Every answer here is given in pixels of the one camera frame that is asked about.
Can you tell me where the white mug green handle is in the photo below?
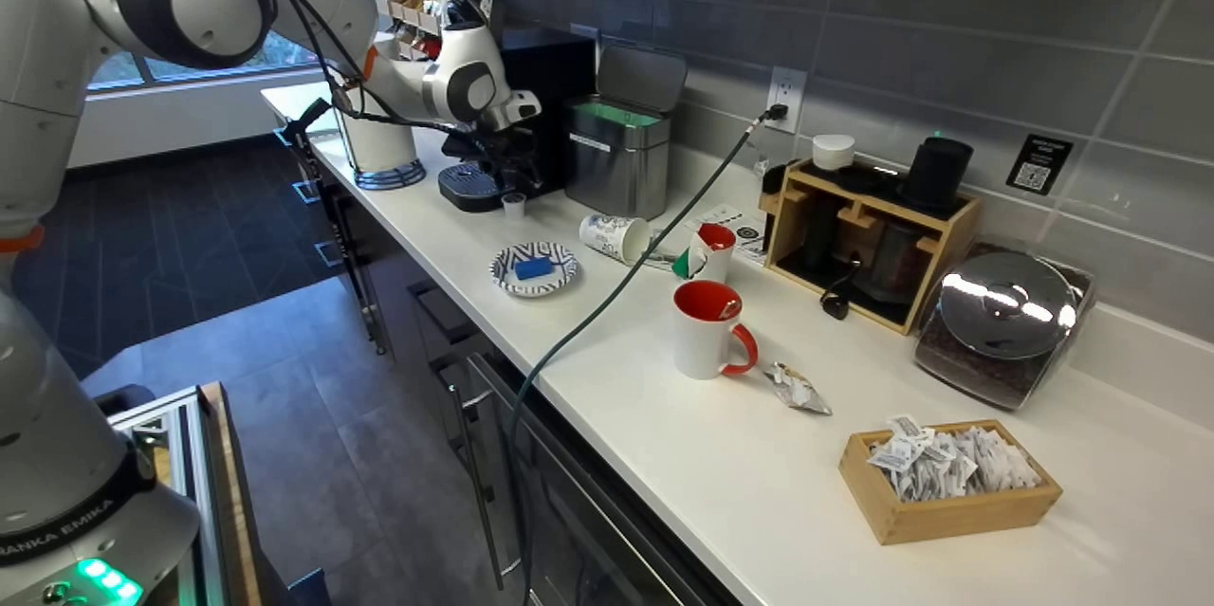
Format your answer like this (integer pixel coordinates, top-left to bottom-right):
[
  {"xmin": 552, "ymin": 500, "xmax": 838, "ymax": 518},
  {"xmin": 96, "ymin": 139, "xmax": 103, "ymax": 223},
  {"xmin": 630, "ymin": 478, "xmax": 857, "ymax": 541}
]
[{"xmin": 671, "ymin": 223, "xmax": 739, "ymax": 286}]

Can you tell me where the heap of white sachets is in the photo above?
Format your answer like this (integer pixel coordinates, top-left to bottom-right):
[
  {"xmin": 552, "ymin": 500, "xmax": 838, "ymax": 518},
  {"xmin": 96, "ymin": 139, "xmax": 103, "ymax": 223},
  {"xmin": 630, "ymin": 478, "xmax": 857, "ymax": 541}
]
[{"xmin": 867, "ymin": 413, "xmax": 1043, "ymax": 504}]

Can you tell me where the steel bin lid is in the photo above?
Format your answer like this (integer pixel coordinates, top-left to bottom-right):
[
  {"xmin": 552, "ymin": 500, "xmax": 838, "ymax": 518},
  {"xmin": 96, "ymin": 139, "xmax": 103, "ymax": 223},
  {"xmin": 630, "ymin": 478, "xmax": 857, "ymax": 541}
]
[{"xmin": 595, "ymin": 44, "xmax": 690, "ymax": 115}]

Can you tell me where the white round cap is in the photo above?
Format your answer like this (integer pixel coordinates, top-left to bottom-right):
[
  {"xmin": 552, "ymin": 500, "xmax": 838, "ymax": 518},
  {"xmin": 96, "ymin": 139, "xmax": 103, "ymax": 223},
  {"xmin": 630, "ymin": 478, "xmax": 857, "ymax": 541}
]
[{"xmin": 812, "ymin": 134, "xmax": 856, "ymax": 173}]

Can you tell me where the white mug red handle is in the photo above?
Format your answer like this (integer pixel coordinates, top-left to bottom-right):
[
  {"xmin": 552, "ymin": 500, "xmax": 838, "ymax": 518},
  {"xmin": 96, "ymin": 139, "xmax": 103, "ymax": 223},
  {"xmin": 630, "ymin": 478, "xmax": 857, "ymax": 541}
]
[{"xmin": 672, "ymin": 280, "xmax": 760, "ymax": 381}]

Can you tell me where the white wall socket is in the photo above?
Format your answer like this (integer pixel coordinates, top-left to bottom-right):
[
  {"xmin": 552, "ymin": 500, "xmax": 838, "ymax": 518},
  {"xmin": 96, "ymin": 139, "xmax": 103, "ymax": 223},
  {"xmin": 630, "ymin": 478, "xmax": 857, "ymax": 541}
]
[{"xmin": 765, "ymin": 65, "xmax": 809, "ymax": 136}]

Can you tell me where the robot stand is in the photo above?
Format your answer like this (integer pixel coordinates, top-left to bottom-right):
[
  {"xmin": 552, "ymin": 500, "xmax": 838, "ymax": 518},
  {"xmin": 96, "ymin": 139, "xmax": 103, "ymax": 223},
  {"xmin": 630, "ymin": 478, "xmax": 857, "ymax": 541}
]
[{"xmin": 93, "ymin": 382, "xmax": 333, "ymax": 606}]

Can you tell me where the glass jar of coffee beans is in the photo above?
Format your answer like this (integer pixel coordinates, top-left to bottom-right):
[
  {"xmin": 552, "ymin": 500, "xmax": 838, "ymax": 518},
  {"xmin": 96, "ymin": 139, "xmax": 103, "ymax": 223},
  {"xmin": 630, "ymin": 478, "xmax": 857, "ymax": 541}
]
[{"xmin": 913, "ymin": 242, "xmax": 1099, "ymax": 413}]

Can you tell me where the black cylinder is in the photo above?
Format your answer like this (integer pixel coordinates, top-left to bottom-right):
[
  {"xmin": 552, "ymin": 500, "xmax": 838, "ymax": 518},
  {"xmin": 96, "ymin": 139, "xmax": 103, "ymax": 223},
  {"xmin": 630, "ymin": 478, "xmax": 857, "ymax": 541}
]
[{"xmin": 897, "ymin": 136, "xmax": 975, "ymax": 212}]

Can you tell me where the black and white bowl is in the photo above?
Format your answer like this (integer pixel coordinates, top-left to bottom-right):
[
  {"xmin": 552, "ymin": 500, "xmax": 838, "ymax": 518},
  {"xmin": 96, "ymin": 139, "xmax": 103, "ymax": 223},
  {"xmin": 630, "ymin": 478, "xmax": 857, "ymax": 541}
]
[{"xmin": 489, "ymin": 242, "xmax": 580, "ymax": 298}]

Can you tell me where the wooden tray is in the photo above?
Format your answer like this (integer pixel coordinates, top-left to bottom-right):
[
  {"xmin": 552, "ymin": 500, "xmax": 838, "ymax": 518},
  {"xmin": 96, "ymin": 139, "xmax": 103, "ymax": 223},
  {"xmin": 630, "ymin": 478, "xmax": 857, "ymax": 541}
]
[{"xmin": 838, "ymin": 419, "xmax": 1064, "ymax": 547}]

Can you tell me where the printed paper cup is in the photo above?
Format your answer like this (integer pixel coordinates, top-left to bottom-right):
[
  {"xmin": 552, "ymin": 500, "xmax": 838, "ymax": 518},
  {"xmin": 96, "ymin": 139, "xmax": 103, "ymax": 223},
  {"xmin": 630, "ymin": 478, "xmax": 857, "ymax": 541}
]
[{"xmin": 579, "ymin": 213, "xmax": 653, "ymax": 266}]

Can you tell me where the black coffee scoop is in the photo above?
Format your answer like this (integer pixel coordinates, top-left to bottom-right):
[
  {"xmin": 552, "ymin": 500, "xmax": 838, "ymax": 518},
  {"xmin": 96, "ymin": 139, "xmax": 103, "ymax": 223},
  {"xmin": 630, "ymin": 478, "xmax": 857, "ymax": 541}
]
[{"xmin": 819, "ymin": 254, "xmax": 865, "ymax": 321}]

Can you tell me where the black wall sign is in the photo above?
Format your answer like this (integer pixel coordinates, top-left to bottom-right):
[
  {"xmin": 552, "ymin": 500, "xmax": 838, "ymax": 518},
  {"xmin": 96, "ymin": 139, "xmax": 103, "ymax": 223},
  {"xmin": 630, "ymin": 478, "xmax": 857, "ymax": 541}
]
[{"xmin": 1005, "ymin": 133, "xmax": 1076, "ymax": 197}]

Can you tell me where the cabinet door handle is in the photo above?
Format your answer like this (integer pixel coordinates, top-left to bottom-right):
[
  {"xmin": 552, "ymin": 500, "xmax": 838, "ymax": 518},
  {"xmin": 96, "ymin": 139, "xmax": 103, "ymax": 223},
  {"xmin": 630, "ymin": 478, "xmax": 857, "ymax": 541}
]
[{"xmin": 432, "ymin": 355, "xmax": 507, "ymax": 592}]

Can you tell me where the dark green cable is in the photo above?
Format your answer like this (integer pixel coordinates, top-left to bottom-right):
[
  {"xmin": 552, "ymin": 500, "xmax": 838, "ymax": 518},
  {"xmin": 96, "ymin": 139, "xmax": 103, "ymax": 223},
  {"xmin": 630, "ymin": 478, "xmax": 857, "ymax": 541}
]
[{"xmin": 506, "ymin": 102, "xmax": 790, "ymax": 606}]

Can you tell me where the black coffee machine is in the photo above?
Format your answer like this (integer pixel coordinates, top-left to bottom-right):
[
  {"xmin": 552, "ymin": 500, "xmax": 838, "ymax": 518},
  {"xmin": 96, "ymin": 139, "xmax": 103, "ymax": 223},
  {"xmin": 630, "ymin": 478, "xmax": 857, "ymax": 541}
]
[{"xmin": 437, "ymin": 26, "xmax": 598, "ymax": 214}]

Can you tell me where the wooden coffee organizer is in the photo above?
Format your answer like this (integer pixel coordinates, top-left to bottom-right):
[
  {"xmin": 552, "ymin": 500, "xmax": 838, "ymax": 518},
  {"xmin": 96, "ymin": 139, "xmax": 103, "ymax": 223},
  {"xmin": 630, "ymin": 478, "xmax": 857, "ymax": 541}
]
[{"xmin": 762, "ymin": 156, "xmax": 984, "ymax": 337}]

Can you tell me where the white canister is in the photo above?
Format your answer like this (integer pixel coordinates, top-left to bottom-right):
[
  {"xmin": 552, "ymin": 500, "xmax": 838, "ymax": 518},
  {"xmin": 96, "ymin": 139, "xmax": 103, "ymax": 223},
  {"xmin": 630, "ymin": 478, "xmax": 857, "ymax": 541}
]
[{"xmin": 338, "ymin": 84, "xmax": 428, "ymax": 192}]

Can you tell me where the steel waste bin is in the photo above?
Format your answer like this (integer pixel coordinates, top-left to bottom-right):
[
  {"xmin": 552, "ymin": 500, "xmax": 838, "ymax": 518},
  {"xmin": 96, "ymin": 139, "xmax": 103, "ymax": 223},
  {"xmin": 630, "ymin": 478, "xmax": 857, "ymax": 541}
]
[{"xmin": 563, "ymin": 44, "xmax": 690, "ymax": 221}]

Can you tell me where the condiment rack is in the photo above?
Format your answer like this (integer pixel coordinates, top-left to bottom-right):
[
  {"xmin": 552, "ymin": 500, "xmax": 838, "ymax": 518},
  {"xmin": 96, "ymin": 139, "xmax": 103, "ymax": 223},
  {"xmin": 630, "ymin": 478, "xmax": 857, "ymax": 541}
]
[{"xmin": 362, "ymin": 0, "xmax": 507, "ymax": 64}]

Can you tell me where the camera on tripod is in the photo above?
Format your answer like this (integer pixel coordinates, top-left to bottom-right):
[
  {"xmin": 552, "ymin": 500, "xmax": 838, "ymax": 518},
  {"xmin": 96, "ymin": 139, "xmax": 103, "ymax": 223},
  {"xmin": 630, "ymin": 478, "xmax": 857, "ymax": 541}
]
[{"xmin": 274, "ymin": 97, "xmax": 393, "ymax": 358}]

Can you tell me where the silver foil sachet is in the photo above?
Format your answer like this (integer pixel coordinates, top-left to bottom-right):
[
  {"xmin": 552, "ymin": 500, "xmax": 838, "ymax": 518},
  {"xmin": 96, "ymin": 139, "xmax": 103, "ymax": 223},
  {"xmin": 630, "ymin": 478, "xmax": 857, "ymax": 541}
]
[{"xmin": 763, "ymin": 360, "xmax": 835, "ymax": 417}]

